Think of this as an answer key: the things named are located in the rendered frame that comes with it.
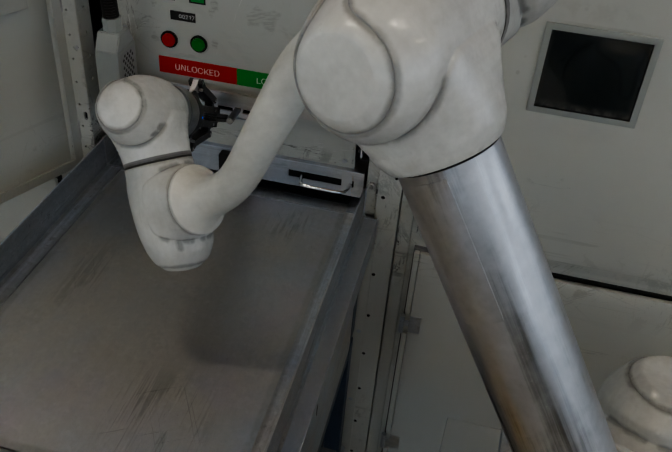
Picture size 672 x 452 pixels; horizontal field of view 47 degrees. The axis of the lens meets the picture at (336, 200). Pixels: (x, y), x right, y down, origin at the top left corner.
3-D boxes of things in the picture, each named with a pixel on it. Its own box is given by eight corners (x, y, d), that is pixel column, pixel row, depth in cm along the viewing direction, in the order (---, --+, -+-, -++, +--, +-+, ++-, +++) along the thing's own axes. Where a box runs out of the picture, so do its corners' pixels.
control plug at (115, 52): (125, 124, 147) (116, 38, 136) (102, 119, 147) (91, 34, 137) (143, 105, 153) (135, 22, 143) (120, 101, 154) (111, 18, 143)
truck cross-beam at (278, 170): (362, 198, 156) (365, 174, 152) (115, 151, 164) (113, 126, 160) (367, 185, 160) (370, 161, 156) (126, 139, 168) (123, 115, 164)
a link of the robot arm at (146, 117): (122, 87, 121) (142, 169, 121) (72, 80, 105) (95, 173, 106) (185, 70, 119) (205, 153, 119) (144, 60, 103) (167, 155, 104)
